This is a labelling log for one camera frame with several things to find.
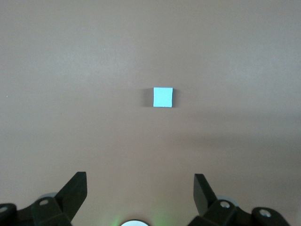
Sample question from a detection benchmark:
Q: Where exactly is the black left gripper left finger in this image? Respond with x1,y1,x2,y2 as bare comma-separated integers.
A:
0,171,88,226

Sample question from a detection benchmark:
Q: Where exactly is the blue foam block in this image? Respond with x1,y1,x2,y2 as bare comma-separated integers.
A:
152,87,174,108

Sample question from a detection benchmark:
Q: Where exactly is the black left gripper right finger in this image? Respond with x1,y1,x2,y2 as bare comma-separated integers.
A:
194,173,289,226

